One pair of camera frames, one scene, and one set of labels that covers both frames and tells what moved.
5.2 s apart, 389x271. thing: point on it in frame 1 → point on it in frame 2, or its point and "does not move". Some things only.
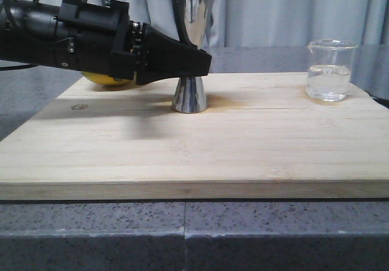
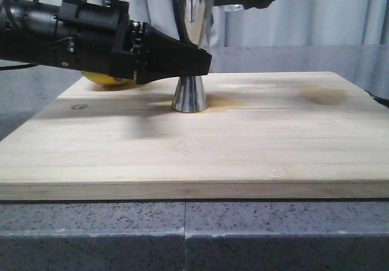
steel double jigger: (189, 10) does not move
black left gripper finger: (162, 57) does not move
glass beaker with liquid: (329, 69) → (231, 8)
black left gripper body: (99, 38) does not move
